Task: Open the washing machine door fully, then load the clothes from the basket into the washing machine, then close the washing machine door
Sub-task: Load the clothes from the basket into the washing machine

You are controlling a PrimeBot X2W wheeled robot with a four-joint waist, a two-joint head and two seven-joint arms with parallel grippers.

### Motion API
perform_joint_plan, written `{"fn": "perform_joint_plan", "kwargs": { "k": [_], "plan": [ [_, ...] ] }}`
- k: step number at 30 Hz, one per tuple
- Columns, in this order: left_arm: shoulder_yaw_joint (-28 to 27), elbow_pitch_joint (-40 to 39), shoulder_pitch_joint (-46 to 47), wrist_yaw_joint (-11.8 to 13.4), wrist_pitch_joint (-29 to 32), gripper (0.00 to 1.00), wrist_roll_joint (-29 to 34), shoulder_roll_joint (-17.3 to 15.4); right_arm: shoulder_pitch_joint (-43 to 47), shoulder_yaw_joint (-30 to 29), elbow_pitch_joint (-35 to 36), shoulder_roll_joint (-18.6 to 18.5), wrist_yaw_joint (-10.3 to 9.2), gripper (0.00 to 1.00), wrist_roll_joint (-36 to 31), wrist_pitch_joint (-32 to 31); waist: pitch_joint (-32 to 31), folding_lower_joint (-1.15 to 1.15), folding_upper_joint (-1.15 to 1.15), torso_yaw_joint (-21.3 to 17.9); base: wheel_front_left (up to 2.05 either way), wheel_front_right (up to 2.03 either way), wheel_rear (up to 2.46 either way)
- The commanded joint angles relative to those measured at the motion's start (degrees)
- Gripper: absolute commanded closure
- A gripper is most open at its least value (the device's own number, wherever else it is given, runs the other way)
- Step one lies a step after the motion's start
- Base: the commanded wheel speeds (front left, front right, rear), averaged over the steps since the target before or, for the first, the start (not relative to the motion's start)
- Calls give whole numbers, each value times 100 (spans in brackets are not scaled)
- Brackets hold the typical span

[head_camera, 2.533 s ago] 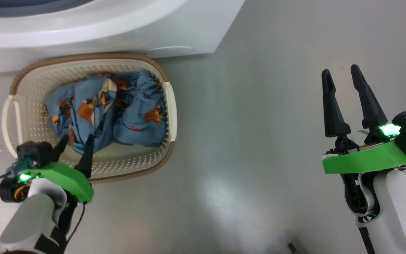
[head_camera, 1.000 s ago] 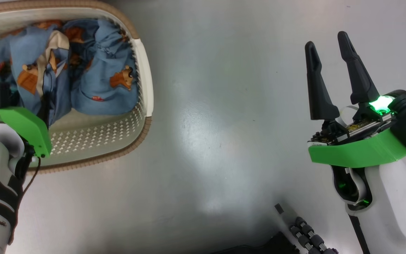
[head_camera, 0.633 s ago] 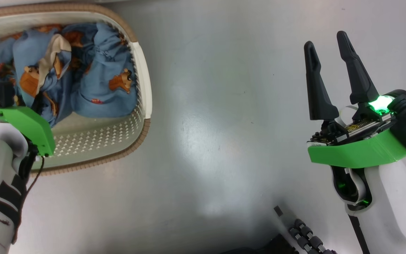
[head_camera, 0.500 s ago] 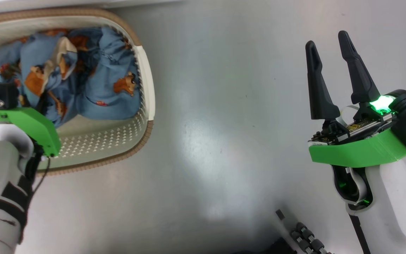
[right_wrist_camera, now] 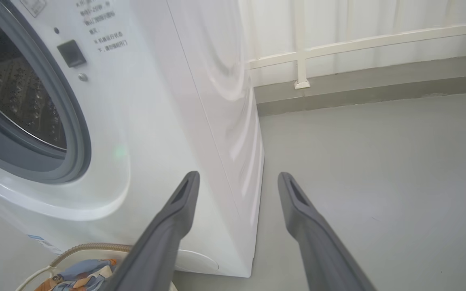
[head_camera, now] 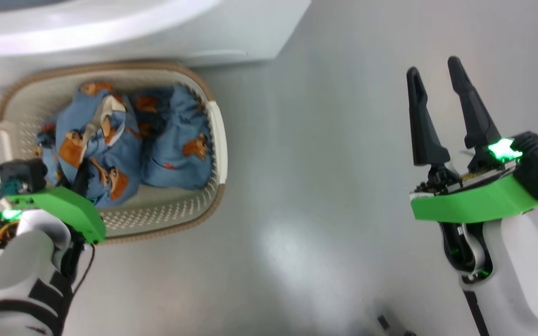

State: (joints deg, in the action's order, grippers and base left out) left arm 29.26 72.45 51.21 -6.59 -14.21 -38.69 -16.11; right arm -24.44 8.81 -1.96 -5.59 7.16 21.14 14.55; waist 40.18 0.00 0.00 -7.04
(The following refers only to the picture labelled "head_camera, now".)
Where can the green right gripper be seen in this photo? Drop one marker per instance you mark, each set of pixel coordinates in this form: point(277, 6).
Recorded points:
point(479, 203)

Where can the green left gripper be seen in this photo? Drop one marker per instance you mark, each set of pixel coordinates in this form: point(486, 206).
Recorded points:
point(73, 210)

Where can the blue bear-print clothes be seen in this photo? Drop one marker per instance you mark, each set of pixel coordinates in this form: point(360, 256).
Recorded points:
point(171, 140)

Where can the black robot base fitting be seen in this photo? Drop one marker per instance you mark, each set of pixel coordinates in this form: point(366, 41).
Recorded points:
point(383, 322)

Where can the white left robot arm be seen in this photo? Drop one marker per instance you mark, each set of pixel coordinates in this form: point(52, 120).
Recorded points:
point(17, 270)

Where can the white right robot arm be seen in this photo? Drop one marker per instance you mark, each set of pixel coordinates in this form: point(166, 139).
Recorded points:
point(521, 280)

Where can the cream perforated laundry basket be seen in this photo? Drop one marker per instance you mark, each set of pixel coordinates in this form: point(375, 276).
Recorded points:
point(180, 205)

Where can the white front-load washing machine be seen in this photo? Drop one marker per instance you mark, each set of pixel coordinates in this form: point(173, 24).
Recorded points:
point(250, 28)

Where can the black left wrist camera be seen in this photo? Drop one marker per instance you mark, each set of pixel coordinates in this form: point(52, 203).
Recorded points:
point(21, 173)

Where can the teal left camera connector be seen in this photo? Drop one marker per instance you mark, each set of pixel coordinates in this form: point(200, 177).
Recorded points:
point(7, 188)

